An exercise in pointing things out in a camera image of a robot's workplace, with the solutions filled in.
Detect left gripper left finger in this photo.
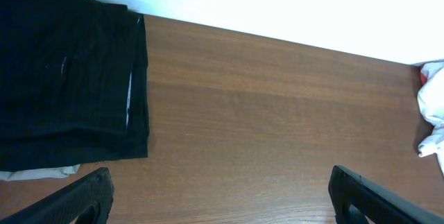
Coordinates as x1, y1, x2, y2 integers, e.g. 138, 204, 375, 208
1, 167, 114, 224

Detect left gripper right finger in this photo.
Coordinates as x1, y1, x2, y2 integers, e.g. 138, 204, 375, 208
328, 165, 443, 224

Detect black shorts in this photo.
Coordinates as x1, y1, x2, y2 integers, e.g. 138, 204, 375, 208
1, 0, 149, 172

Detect folded khaki shorts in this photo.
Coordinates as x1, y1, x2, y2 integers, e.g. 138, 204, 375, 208
1, 164, 80, 181

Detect white t-shirt with print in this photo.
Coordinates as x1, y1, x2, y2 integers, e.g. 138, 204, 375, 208
417, 61, 443, 172

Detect red garment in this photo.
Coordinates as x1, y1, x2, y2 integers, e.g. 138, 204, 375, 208
420, 73, 427, 85

